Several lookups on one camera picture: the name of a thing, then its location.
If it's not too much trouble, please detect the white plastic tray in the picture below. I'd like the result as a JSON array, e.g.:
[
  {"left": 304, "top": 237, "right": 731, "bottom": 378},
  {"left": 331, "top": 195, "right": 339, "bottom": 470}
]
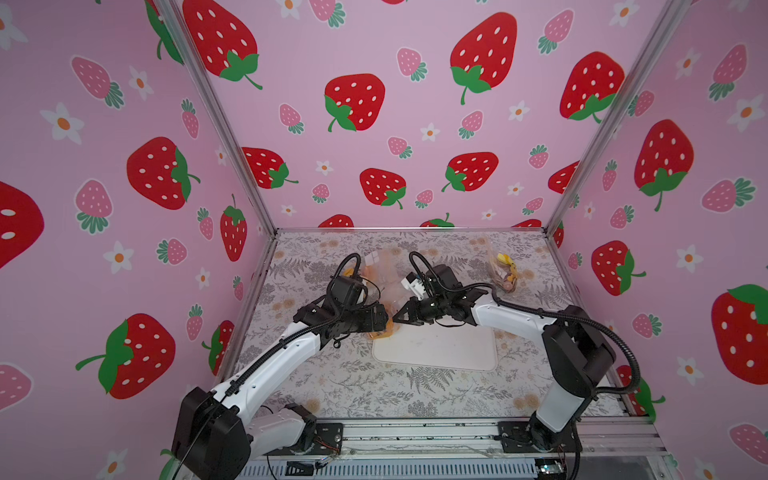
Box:
[{"left": 372, "top": 324, "right": 498, "bottom": 371}]

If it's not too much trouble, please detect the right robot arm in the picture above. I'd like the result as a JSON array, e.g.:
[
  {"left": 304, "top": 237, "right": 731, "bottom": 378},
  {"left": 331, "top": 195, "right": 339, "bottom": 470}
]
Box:
[{"left": 394, "top": 265, "right": 641, "bottom": 452}]

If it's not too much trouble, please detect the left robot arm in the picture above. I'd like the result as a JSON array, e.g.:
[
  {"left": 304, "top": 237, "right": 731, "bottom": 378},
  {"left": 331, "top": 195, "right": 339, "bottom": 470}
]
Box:
[{"left": 171, "top": 274, "right": 388, "bottom": 479}]

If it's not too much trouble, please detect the ziploc bag with cookies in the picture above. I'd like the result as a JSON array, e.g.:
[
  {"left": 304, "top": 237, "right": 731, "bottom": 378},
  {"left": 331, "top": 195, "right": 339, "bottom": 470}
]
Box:
[{"left": 359, "top": 296, "right": 403, "bottom": 340}]

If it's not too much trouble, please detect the ziploc bag yellow duck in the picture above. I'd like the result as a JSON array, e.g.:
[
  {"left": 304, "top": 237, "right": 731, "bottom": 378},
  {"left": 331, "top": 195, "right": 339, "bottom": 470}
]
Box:
[{"left": 358, "top": 250, "right": 399, "bottom": 292}]

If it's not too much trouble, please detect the aluminium front rail frame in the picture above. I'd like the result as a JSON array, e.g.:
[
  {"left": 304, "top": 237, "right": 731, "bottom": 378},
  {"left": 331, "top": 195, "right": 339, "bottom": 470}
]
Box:
[{"left": 161, "top": 416, "right": 682, "bottom": 480}]

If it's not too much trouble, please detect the ziploc bag far right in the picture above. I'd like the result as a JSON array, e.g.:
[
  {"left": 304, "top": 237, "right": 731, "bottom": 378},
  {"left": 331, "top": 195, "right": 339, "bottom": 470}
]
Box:
[{"left": 486, "top": 245, "right": 519, "bottom": 293}]

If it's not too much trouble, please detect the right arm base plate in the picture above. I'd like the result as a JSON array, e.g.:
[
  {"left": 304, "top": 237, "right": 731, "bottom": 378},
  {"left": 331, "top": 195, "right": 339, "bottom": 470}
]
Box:
[{"left": 495, "top": 421, "right": 583, "bottom": 454}]

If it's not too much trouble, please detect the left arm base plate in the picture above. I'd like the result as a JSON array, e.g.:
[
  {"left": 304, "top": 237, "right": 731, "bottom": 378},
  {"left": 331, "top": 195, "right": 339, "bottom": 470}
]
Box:
[{"left": 285, "top": 422, "right": 344, "bottom": 455}]

